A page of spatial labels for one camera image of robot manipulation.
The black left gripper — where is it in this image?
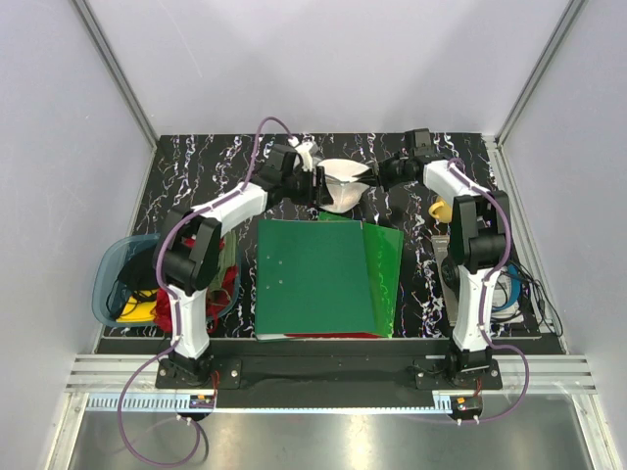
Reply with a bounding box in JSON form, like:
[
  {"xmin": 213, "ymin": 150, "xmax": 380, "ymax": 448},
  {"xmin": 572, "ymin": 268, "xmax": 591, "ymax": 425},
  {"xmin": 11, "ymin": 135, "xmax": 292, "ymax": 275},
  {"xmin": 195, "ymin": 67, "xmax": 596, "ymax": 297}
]
[{"xmin": 282, "ymin": 165, "xmax": 333, "ymax": 208}]

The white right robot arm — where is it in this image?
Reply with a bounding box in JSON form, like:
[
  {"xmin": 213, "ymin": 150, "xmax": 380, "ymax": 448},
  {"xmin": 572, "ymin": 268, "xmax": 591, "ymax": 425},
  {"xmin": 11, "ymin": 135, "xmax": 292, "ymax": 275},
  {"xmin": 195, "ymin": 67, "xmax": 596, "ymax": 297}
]
[{"xmin": 352, "ymin": 129, "xmax": 512, "ymax": 353}]

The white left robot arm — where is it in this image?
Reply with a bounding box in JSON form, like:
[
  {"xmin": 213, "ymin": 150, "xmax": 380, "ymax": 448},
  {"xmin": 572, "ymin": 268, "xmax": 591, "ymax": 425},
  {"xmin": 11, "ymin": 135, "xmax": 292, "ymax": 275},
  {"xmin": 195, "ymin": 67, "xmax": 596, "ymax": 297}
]
[{"xmin": 154, "ymin": 138, "xmax": 333, "ymax": 388}]

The light green plastic folder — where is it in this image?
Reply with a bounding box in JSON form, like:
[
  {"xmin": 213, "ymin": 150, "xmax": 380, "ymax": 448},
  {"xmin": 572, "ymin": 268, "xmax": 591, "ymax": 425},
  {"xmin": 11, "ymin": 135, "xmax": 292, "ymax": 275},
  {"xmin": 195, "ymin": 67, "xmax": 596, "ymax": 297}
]
[{"xmin": 290, "ymin": 211, "xmax": 403, "ymax": 338}]

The yellow tape roll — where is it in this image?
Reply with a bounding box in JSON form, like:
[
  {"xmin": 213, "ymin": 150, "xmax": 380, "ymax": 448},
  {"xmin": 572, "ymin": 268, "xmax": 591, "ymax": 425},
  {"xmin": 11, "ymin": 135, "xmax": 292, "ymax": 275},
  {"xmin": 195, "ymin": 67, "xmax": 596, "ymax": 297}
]
[{"xmin": 428, "ymin": 199, "xmax": 453, "ymax": 224}]

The olive green garment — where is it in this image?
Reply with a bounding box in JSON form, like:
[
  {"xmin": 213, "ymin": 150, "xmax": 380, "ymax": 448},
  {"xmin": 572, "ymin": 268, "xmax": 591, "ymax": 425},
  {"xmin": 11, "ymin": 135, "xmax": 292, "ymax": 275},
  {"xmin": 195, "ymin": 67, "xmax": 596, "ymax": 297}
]
[{"xmin": 210, "ymin": 230, "xmax": 237, "ymax": 291}]

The red folder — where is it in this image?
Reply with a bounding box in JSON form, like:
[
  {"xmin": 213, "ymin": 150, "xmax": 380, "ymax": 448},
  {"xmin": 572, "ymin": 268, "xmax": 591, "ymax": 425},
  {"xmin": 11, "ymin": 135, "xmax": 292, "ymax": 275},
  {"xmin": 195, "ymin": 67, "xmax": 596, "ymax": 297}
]
[{"xmin": 279, "ymin": 332, "xmax": 381, "ymax": 340}]

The red garment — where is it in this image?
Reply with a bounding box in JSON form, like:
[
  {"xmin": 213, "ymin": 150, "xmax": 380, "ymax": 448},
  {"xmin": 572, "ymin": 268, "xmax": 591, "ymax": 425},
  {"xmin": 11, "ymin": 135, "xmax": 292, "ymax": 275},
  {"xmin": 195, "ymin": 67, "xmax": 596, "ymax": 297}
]
[{"xmin": 154, "ymin": 242, "xmax": 240, "ymax": 335}]

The black garment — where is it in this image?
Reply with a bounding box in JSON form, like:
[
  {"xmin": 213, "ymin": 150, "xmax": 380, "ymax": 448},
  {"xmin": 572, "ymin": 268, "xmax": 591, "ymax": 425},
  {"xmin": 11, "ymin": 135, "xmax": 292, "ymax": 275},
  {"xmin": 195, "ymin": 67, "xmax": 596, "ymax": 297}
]
[{"xmin": 118, "ymin": 248, "xmax": 159, "ymax": 303}]

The yellow garment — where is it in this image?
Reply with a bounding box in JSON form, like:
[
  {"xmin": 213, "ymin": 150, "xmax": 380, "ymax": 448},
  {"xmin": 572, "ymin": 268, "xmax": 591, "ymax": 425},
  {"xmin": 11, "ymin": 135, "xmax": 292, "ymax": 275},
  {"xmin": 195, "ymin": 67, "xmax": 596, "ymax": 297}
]
[{"xmin": 117, "ymin": 290, "xmax": 158, "ymax": 323}]

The blue plastic basket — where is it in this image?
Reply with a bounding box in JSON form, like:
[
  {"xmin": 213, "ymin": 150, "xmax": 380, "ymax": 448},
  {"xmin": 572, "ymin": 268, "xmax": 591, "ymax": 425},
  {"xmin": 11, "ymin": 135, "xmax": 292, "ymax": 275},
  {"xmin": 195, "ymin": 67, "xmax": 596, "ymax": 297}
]
[{"xmin": 92, "ymin": 233, "xmax": 241, "ymax": 333}]

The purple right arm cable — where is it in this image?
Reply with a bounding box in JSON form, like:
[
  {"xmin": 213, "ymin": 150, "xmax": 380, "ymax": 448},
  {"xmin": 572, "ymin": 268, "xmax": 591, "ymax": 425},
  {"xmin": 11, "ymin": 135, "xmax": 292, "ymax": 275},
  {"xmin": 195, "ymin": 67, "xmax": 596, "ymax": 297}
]
[{"xmin": 406, "ymin": 157, "xmax": 531, "ymax": 425}]

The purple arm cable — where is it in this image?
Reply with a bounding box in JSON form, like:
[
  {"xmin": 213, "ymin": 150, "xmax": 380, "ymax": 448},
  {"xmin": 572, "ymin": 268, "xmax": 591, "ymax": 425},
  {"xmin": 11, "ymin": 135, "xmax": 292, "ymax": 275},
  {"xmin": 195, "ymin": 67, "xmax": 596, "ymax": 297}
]
[
  {"xmin": 406, "ymin": 157, "xmax": 531, "ymax": 425},
  {"xmin": 117, "ymin": 116, "xmax": 300, "ymax": 466}
]

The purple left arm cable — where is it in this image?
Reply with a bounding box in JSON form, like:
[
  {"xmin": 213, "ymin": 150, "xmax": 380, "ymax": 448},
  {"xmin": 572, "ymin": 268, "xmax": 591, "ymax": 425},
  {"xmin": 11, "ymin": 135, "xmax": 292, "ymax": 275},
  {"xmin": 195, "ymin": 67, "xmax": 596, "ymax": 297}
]
[{"xmin": 117, "ymin": 116, "xmax": 300, "ymax": 466}]

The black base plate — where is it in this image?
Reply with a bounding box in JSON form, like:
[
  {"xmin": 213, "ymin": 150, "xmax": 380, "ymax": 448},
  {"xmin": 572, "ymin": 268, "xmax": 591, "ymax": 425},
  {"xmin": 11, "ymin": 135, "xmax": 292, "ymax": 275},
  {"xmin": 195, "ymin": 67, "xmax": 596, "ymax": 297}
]
[{"xmin": 156, "ymin": 339, "xmax": 503, "ymax": 391}]

